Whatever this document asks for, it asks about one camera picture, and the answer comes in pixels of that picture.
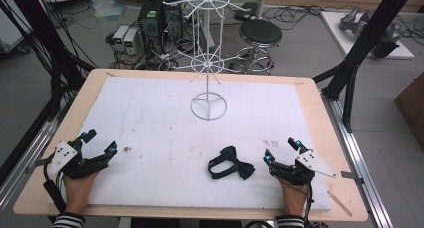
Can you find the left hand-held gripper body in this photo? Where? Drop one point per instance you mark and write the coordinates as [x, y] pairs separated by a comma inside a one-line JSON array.
[[63, 154]]

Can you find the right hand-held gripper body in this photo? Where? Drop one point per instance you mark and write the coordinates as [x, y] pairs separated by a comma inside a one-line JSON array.
[[313, 163]]

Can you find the person's right hand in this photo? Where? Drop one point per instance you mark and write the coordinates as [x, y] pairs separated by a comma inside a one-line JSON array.
[[294, 198]]

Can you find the person's left hand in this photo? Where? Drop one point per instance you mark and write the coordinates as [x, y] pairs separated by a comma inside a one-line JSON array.
[[77, 193]]

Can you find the black bow tie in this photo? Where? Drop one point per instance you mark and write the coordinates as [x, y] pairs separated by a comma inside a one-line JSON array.
[[245, 169]]

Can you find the thin wooden stick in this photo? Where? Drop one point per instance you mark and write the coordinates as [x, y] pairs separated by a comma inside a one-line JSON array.
[[340, 204]]

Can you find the white foam mat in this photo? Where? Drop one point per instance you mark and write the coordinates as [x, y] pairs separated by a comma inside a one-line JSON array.
[[173, 138]]

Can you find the grey power supply unit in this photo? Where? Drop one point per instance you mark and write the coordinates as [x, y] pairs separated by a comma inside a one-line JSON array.
[[119, 36], [130, 41]]

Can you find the black round stool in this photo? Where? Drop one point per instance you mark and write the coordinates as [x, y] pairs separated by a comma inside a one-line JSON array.
[[260, 32]]

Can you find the white floor platform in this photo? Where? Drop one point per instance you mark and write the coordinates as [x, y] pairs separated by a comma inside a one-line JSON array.
[[336, 31]]

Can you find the large black computer tower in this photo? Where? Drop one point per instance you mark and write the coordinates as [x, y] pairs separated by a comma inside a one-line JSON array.
[[150, 21]]

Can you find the clear plastic bag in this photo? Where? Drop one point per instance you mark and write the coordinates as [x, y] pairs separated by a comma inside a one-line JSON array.
[[108, 6]]

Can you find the flat black box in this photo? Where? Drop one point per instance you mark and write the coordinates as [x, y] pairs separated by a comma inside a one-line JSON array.
[[246, 11]]

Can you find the small black computer tower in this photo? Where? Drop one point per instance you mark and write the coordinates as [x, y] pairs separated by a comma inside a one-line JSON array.
[[173, 18]]

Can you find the grey metal bracket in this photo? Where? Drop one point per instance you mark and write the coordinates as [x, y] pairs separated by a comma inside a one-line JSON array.
[[36, 164], [351, 177]]

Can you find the aluminium rail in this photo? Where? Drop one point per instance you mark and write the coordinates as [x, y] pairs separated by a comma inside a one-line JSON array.
[[360, 161], [30, 148]]

